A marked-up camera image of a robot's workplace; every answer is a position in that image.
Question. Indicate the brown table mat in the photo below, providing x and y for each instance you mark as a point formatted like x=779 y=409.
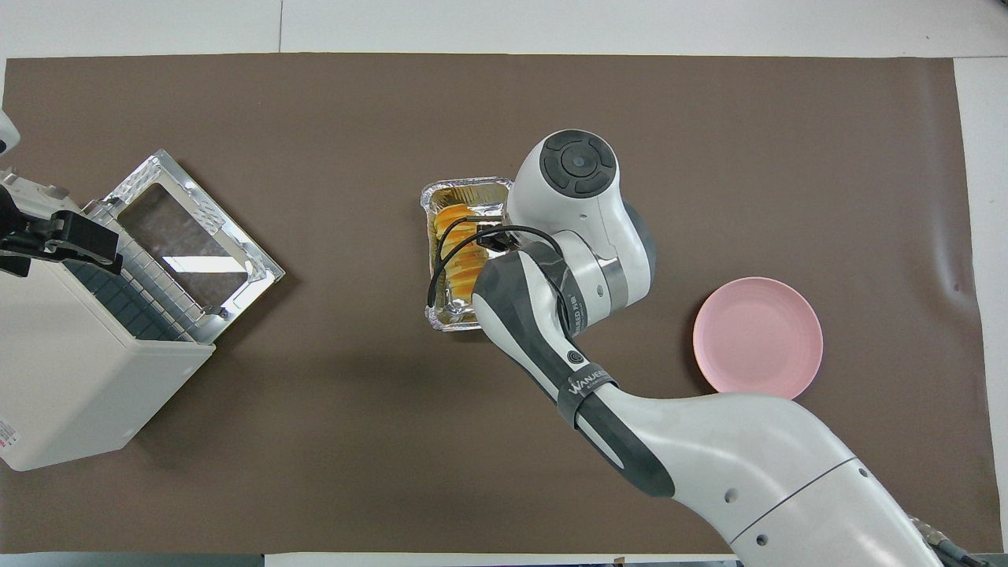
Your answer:
x=354 y=441

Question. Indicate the cream toaster oven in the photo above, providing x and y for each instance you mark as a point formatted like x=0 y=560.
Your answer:
x=71 y=378

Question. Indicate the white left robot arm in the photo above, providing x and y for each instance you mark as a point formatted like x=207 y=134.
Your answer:
x=6 y=134

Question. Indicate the yellow sliced bread loaf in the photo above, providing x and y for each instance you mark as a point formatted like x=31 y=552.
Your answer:
x=461 y=268

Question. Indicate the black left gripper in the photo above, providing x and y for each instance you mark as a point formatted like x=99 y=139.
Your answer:
x=9 y=209

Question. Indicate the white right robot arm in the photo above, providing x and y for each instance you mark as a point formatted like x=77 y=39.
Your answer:
x=709 y=449

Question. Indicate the glass oven door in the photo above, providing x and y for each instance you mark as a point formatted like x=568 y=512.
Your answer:
x=189 y=244

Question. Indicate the pink round plate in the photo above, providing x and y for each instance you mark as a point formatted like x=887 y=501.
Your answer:
x=756 y=339

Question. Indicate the aluminium foil tray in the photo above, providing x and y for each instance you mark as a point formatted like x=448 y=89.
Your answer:
x=453 y=193

